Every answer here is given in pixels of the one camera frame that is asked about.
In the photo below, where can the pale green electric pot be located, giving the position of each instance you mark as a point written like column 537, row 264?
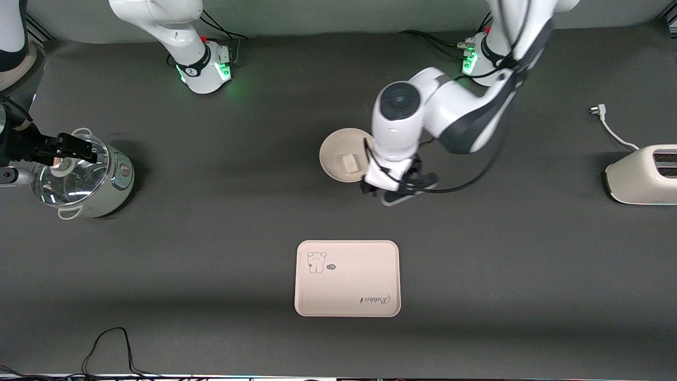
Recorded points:
column 119, row 180

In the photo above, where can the beige rectangular rabbit-print tray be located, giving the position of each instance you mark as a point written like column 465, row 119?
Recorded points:
column 347, row 286

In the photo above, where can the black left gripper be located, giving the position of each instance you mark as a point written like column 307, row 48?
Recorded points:
column 415, row 164

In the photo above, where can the glass pot lid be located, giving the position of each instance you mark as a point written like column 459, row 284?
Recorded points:
column 74, row 185

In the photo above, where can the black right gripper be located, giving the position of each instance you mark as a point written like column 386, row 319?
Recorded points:
column 22, row 146

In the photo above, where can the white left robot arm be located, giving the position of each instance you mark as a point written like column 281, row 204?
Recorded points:
column 396, row 127

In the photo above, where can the white steamed bun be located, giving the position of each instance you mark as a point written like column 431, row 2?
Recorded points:
column 350, row 164

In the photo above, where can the round beige plate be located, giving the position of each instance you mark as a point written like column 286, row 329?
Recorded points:
column 338, row 153

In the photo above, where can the aluminium frame rail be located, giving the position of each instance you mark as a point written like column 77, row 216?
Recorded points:
column 671, row 20
column 37, row 29

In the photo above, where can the cream white toaster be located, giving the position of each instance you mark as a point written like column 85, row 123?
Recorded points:
column 634, row 182

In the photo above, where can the beige round object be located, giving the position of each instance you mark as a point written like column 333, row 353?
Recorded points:
column 24, row 74

